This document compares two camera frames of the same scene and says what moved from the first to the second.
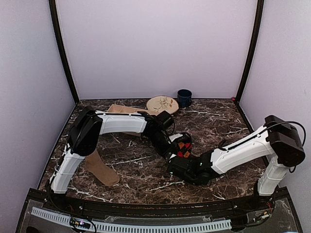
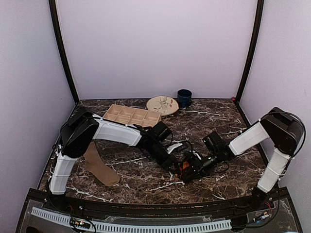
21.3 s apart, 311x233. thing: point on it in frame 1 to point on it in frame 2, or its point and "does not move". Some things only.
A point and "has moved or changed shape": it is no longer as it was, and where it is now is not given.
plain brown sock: x=95 y=165 does not move
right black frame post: x=259 y=16 does not move
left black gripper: x=172 y=148 to x=166 y=163
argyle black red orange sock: x=184 y=145 has moved or changed shape
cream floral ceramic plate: x=158 y=104 does not move
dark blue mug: x=184 y=98 does not move
